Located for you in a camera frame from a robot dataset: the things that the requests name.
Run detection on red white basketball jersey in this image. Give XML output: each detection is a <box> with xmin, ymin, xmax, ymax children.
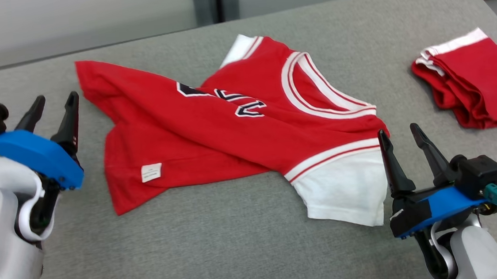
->
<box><xmin>74</xmin><ymin>23</ymin><xmax>398</xmax><ymax>250</ymax></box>

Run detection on grey partition post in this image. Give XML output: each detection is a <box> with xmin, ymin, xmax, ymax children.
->
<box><xmin>191</xmin><ymin>0</ymin><xmax>242</xmax><ymax>28</ymax></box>

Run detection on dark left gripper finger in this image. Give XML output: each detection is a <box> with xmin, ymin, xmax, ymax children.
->
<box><xmin>47</xmin><ymin>91</ymin><xmax>85</xmax><ymax>166</ymax></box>
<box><xmin>12</xmin><ymin>95</ymin><xmax>49</xmax><ymax>134</ymax></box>

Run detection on red shorts with white trim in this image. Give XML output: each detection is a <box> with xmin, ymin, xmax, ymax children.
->
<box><xmin>409</xmin><ymin>26</ymin><xmax>497</xmax><ymax>135</ymax></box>

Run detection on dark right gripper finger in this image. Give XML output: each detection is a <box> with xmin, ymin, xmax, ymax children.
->
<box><xmin>409</xmin><ymin>120</ymin><xmax>459</xmax><ymax>190</ymax></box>
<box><xmin>377</xmin><ymin>127</ymin><xmax>417</xmax><ymax>199</ymax></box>

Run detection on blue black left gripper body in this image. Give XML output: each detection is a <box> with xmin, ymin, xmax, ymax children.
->
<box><xmin>0</xmin><ymin>125</ymin><xmax>86</xmax><ymax>196</ymax></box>

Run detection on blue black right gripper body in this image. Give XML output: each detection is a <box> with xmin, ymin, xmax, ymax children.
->
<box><xmin>387</xmin><ymin>182</ymin><xmax>491</xmax><ymax>240</ymax></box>

